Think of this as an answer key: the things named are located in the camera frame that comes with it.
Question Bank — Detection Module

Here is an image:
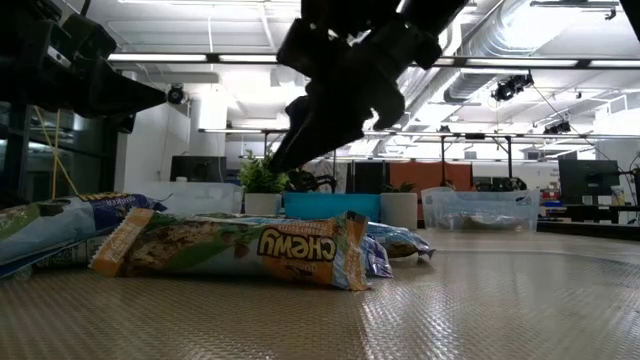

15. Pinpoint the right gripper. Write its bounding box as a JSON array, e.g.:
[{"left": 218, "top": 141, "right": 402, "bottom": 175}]
[{"left": 272, "top": 0, "right": 444, "bottom": 173}]

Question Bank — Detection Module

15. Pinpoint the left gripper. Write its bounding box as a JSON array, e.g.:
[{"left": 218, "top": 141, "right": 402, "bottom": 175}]
[{"left": 44, "top": 13, "right": 168, "bottom": 119}]

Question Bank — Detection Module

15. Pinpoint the multicolour wrapper granola bar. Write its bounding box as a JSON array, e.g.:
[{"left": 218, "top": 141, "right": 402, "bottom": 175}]
[{"left": 0, "top": 192, "right": 169, "bottom": 280}]

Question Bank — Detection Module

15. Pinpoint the teal plastic bin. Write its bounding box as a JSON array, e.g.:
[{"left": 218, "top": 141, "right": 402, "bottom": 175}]
[{"left": 282, "top": 192, "right": 383, "bottom": 225}]

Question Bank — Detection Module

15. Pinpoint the leafy green potted plant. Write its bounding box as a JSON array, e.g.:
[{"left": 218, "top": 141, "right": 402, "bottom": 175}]
[{"left": 237, "top": 148, "right": 292, "bottom": 217}]

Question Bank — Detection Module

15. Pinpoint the black computer monitor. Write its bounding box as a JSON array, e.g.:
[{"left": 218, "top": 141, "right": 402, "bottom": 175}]
[
  {"left": 169, "top": 155, "right": 228, "bottom": 184},
  {"left": 558, "top": 158, "right": 621, "bottom": 206}
]

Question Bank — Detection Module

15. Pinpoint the small succulent in white pot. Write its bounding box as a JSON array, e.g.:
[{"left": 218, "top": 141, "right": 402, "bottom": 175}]
[{"left": 378, "top": 180, "right": 420, "bottom": 232}]

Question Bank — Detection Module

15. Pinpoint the orange partition panel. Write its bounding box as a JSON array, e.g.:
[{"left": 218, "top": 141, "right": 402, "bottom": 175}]
[{"left": 388, "top": 160, "right": 474, "bottom": 195}]

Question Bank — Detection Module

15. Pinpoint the clear plastic bin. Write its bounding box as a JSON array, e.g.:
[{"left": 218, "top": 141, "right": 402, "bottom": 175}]
[
  {"left": 420, "top": 186, "right": 542, "bottom": 234},
  {"left": 127, "top": 180, "right": 245, "bottom": 217}
]

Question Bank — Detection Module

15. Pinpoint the grey-bordered translucent mat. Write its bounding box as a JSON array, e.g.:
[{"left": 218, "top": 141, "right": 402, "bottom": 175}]
[{"left": 0, "top": 244, "right": 640, "bottom": 360}]

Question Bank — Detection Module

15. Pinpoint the black desk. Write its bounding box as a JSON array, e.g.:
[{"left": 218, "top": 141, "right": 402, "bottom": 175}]
[{"left": 537, "top": 202, "right": 640, "bottom": 225}]

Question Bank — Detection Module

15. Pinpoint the ceiling light rail with tubes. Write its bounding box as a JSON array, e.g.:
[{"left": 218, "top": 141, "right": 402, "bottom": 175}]
[{"left": 107, "top": 51, "right": 640, "bottom": 71}]

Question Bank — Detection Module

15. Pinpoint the yellow extension cable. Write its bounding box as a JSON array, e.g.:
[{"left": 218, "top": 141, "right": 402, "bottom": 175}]
[{"left": 32, "top": 105, "right": 81, "bottom": 201}]

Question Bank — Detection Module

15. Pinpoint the silver ventilation duct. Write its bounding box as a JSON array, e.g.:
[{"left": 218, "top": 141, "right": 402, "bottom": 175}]
[{"left": 442, "top": 0, "right": 539, "bottom": 104}]

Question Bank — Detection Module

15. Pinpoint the black ceiling camera cluster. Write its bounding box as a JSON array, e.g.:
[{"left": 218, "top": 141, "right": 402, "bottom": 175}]
[{"left": 491, "top": 72, "right": 536, "bottom": 103}]

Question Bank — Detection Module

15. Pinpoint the black aluminium frame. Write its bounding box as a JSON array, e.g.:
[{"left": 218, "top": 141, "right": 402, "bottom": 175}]
[{"left": 537, "top": 219, "right": 640, "bottom": 242}]

